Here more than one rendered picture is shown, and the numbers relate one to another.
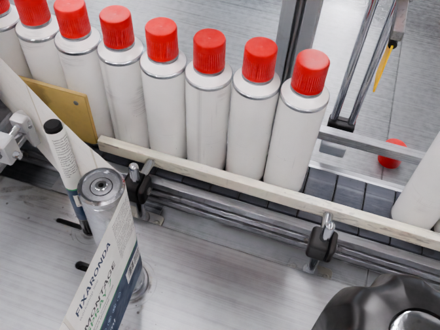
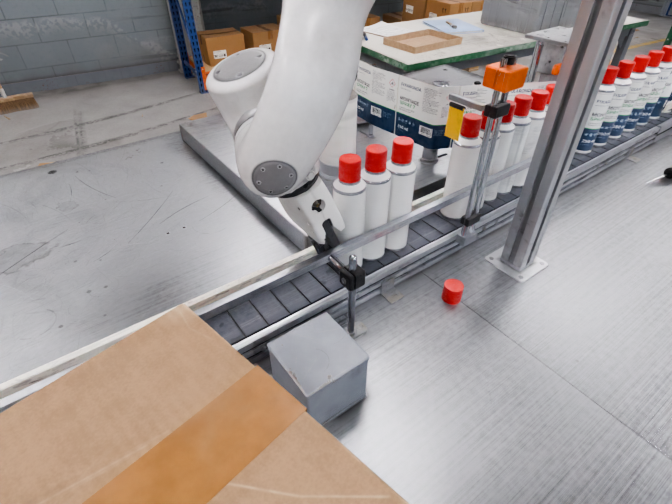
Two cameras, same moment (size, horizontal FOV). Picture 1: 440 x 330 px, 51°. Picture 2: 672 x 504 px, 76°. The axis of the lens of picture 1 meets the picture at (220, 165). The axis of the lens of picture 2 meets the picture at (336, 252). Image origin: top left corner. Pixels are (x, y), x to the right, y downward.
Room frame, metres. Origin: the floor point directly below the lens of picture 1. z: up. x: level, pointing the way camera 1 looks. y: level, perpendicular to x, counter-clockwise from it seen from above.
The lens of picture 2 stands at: (0.62, -0.81, 1.37)
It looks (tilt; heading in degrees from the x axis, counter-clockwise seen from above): 39 degrees down; 128
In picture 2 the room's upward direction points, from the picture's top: straight up
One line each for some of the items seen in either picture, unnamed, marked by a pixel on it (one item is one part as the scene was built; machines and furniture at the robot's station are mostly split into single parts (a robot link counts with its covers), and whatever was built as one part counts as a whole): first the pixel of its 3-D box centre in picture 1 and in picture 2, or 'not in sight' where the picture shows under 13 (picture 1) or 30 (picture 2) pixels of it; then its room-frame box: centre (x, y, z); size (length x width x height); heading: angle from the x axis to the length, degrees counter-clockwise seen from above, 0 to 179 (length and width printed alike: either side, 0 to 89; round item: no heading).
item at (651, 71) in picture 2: not in sight; (639, 92); (0.54, 0.60, 0.98); 0.05 x 0.05 x 0.20
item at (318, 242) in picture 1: (319, 250); not in sight; (0.26, -0.12, 0.89); 0.03 x 0.03 x 0.12; 74
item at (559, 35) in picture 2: not in sight; (563, 35); (0.37, 0.34, 1.14); 0.14 x 0.11 x 0.01; 74
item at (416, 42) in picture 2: not in sight; (422, 40); (-0.52, 1.37, 0.82); 0.34 x 0.24 x 0.03; 74
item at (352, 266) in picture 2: not in sight; (342, 289); (0.34, -0.43, 0.91); 0.07 x 0.03 x 0.16; 164
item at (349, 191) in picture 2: not in sight; (348, 215); (0.28, -0.34, 0.98); 0.05 x 0.05 x 0.20
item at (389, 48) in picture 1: (384, 59); (454, 121); (0.35, -0.15, 1.09); 0.03 x 0.01 x 0.06; 164
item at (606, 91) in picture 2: not in sight; (594, 111); (0.48, 0.38, 0.98); 0.05 x 0.05 x 0.20
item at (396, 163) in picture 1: (392, 152); (452, 291); (0.45, -0.26, 0.85); 0.03 x 0.03 x 0.03
